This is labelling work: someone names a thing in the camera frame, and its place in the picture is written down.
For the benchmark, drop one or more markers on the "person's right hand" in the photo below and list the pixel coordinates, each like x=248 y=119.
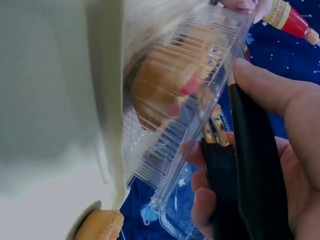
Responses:
x=300 y=140

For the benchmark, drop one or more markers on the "person's left hand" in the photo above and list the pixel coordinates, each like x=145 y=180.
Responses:
x=260 y=6

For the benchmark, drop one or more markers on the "person's left fingers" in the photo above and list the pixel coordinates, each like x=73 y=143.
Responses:
x=246 y=5

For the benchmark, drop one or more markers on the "clear plastic clamshell container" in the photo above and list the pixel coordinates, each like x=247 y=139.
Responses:
x=175 y=120

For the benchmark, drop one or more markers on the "black tongs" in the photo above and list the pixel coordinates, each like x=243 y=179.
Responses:
x=250 y=175

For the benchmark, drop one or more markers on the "red capped sauce bottle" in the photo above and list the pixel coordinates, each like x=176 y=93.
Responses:
x=290 y=15

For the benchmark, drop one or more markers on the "burger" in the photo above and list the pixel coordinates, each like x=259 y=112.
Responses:
x=160 y=85

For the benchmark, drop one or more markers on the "white plate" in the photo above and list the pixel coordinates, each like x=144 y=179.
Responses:
x=50 y=100

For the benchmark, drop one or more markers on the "brown bread bun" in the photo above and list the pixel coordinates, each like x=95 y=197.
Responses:
x=102 y=226

